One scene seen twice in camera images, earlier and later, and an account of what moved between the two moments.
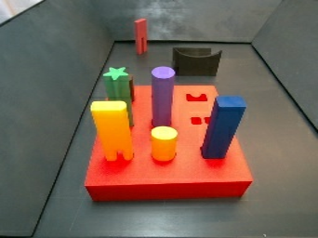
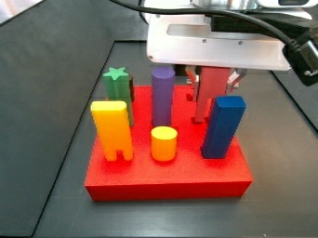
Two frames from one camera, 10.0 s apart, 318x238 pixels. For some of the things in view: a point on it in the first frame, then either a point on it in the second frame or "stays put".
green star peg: x=119 y=89 stays put
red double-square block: x=140 y=33 → x=211 y=87
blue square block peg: x=226 y=116 stays put
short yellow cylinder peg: x=163 y=142 stays put
